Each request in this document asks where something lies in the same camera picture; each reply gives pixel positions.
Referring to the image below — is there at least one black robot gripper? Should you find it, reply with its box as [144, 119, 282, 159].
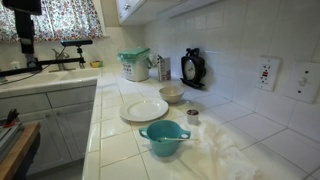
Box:
[13, 9, 36, 55]

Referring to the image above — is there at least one cream ceramic bowl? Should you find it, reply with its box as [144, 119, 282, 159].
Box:
[158, 85, 185, 104]

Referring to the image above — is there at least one dark soap bottle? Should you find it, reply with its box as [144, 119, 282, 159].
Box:
[25, 54, 40, 70]

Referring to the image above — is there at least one metal sink faucet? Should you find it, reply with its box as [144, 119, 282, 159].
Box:
[49, 48, 78, 73]

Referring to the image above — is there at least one white sink basin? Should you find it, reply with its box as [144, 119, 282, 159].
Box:
[0, 68, 102, 99]

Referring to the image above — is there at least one floral window curtain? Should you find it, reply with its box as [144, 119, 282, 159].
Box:
[0, 0, 105, 44]

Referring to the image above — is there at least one red and black clamp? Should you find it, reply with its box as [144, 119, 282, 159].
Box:
[3, 108, 20, 128]

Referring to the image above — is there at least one white base cabinet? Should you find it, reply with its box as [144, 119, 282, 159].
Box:
[0, 84, 98, 176]

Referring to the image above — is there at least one wooden work table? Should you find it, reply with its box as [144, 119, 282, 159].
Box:
[0, 122, 42, 180]

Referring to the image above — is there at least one white bin with green liner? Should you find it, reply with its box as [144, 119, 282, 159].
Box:
[118, 47, 156, 83]

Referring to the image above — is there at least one white dinner plate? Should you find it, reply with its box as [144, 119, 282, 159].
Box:
[119, 98, 170, 123]

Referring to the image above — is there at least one white printed carton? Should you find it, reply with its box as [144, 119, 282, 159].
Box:
[156, 54, 172, 82]

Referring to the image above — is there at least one black mantel clock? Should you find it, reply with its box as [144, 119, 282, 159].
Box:
[179, 47, 207, 90]

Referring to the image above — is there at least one pale long spoon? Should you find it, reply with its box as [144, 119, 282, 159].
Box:
[157, 136, 199, 143]

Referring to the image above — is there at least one white coffee pod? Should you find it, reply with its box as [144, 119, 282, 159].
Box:
[186, 109, 200, 126]

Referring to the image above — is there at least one white crumpled cloth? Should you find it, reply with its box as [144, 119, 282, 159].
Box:
[176, 119, 265, 180]

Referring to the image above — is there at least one white power outlet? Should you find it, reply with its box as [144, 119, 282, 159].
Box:
[255, 56, 282, 92]

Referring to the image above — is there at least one black horizontal mounting rail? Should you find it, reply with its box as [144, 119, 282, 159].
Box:
[0, 57, 86, 78]

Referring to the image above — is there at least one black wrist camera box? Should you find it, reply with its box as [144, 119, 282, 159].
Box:
[1, 0, 43, 16]

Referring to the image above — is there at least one thin black cable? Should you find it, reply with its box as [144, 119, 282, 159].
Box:
[0, 49, 66, 87]

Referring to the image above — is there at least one black camera stand pole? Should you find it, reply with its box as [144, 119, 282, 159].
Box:
[76, 46, 85, 70]

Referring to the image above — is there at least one grey metal frame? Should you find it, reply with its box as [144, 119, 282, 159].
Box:
[0, 123, 24, 164]

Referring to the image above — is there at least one white wall cabinet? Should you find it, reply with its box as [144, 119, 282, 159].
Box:
[115, 0, 218, 27]

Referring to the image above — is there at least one teal two-handled pot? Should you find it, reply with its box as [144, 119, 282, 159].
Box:
[138, 119, 192, 158]

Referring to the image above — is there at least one white light switch plate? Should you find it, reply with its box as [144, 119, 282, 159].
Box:
[285, 61, 320, 104]

